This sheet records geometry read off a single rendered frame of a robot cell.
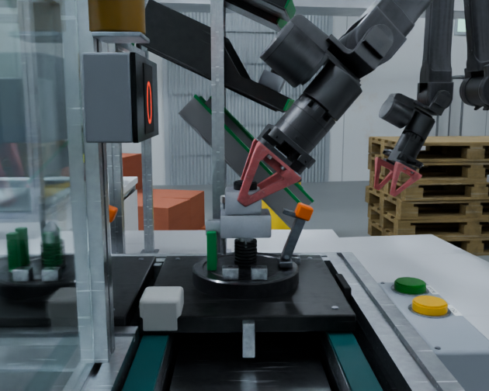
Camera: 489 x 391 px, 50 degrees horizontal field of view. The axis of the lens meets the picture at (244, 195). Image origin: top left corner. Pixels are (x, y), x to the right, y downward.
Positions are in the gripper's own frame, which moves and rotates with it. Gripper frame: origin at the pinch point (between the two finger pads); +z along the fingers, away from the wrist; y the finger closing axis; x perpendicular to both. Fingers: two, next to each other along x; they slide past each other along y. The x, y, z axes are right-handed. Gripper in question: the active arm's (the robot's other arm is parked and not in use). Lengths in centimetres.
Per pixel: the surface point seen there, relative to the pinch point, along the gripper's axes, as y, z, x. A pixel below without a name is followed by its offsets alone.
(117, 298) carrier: 5.8, 18.8, -4.5
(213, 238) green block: 1.8, 6.6, 0.3
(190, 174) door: -730, 99, 16
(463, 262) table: -43, -15, 52
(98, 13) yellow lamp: 21.1, -6.0, -22.0
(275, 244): -59, 10, 22
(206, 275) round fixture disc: 3.7, 10.4, 2.4
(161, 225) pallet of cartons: -315, 87, 10
